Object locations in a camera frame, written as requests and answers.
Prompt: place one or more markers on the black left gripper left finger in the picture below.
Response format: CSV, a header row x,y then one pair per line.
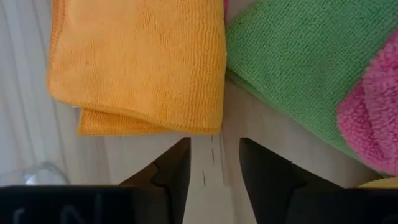
x,y
124,205

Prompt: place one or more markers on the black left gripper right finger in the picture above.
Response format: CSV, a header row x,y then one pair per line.
x,y
311,205

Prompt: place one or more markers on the orange microfiber towel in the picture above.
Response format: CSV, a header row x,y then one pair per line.
x,y
140,62

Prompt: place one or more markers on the pink microfiber towel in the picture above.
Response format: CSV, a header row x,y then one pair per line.
x,y
373,124
226,7

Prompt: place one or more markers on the yellow microfiber towel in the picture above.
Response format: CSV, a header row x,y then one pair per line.
x,y
382,183

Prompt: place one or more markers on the green microfiber towel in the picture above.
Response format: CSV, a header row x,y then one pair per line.
x,y
295,62

